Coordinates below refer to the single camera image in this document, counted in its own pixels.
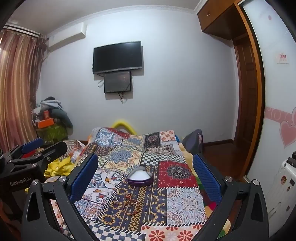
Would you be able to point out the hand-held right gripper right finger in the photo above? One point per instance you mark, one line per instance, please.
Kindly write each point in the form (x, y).
(205, 178)

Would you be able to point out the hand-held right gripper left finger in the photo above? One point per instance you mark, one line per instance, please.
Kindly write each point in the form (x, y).
(84, 178)

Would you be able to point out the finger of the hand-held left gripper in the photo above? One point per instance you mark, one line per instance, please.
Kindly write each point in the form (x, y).
(32, 144)
(54, 150)

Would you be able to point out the purple heart jewelry box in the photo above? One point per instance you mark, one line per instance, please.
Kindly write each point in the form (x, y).
(140, 177)

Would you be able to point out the yellow cloth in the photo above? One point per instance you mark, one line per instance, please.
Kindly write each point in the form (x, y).
(59, 165)

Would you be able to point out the patterned bed sheet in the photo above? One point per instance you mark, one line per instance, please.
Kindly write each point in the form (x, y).
(75, 148)

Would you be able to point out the orange box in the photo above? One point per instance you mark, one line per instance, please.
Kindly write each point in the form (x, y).
(45, 123)

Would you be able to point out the colourful fleece blanket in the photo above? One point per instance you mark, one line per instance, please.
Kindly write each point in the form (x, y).
(210, 205)

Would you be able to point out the yellow fleece blanket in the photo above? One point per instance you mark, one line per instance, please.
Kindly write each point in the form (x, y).
(187, 155)

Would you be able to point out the dark green cloth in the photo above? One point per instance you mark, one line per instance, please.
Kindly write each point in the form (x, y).
(63, 118)

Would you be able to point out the dark bag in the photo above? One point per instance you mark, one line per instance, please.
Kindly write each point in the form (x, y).
(193, 140)

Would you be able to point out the grey cloth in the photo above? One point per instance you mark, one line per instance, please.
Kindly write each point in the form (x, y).
(50, 103)

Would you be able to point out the patchwork printed blanket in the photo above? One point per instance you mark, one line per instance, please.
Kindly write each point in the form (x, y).
(161, 204)

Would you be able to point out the striped pink curtain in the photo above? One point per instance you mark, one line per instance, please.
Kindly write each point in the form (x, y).
(16, 88)

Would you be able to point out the yellow foam tube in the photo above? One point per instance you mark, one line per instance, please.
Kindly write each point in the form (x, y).
(122, 122)

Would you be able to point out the white suitcase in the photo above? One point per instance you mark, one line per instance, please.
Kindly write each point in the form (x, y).
(283, 192)

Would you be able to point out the wooden door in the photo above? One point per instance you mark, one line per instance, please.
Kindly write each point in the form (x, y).
(246, 104)

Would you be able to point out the small black monitor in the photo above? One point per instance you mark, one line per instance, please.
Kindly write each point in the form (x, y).
(118, 82)

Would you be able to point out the white sliding door pink hearts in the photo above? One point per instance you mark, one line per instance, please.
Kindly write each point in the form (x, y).
(275, 97)

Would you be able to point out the white air conditioner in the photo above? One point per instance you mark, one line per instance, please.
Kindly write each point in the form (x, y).
(67, 34)

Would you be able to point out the wooden overhead cabinet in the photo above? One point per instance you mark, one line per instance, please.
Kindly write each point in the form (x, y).
(217, 20)

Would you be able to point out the black wall television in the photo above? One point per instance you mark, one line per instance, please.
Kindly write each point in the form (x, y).
(116, 58)

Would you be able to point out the small wall sticker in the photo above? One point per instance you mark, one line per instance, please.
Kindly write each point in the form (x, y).
(282, 58)

